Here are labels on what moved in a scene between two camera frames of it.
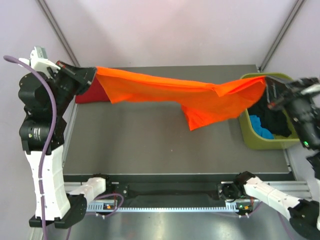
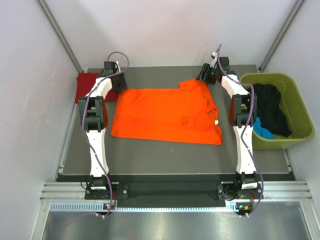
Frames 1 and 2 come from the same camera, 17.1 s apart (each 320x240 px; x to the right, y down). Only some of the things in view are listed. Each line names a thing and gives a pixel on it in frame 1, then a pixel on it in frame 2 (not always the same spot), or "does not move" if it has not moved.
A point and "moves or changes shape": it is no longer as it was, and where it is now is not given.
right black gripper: (278, 92) to (205, 69)
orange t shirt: (204, 104) moves or changes shape
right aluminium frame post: (287, 24) does not move
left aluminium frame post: (47, 13) does not move
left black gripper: (86, 75) to (122, 85)
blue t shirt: (261, 132) does not move
